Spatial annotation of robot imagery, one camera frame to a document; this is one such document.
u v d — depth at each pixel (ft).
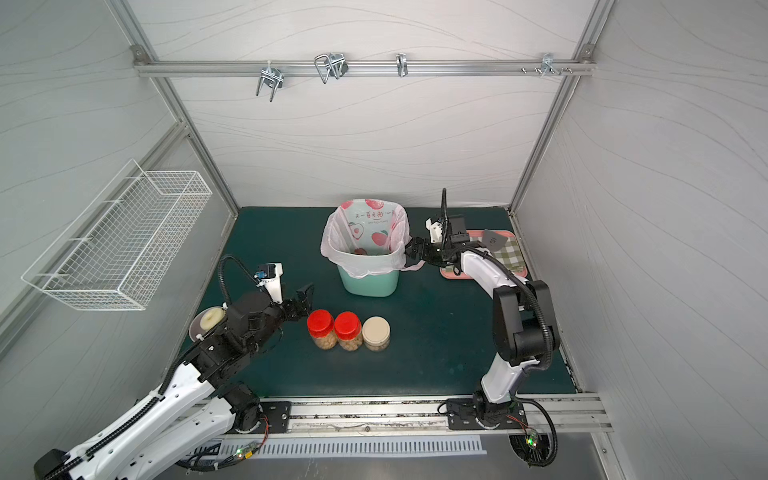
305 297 2.22
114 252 2.21
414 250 2.72
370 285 3.03
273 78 2.61
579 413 2.51
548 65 2.50
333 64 2.51
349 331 2.50
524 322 1.57
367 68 2.55
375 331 2.64
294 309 2.18
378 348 2.76
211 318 2.74
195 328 2.73
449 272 3.34
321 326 2.51
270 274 2.08
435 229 2.82
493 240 3.52
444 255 2.40
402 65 2.56
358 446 2.31
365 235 3.10
